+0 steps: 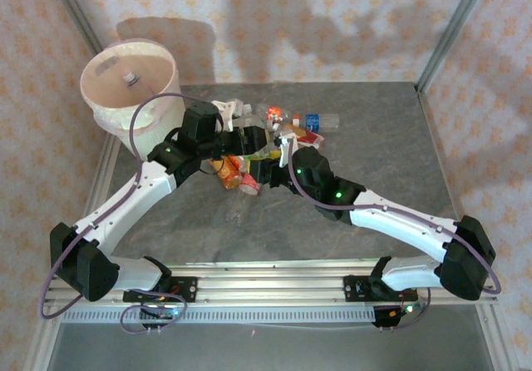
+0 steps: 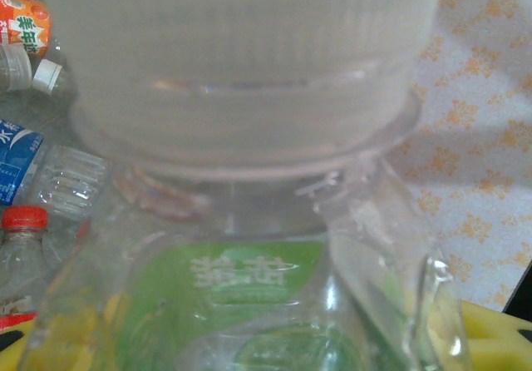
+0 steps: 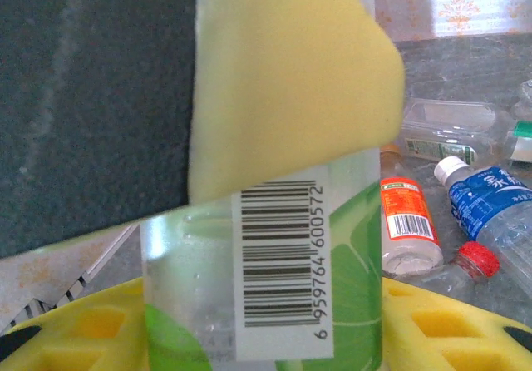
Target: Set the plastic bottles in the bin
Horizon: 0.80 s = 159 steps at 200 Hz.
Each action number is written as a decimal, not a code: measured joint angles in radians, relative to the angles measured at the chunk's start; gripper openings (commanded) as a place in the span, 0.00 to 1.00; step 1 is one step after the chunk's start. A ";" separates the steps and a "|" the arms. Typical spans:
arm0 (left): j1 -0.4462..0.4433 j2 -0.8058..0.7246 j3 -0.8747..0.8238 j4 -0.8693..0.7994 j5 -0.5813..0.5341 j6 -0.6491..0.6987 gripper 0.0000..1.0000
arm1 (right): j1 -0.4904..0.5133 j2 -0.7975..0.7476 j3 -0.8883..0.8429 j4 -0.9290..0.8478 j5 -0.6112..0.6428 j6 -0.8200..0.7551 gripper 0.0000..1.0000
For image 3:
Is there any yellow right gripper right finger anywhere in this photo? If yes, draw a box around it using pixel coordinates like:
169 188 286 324
381 278 532 371

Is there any clear bottle green leaf label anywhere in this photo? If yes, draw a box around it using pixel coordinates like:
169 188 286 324
139 0 383 371

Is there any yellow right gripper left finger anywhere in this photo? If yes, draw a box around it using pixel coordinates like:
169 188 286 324
0 277 147 371

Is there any clear bottle red cap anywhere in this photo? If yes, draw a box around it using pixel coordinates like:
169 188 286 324
392 240 501 301

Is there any small bottle orange barcode label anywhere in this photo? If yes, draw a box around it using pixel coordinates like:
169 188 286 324
380 144 445 275

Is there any water bottle blue label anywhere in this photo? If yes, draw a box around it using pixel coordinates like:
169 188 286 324
434 156 532 289

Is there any clear bottle green neck band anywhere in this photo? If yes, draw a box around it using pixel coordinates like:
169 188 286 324
401 98 532 168

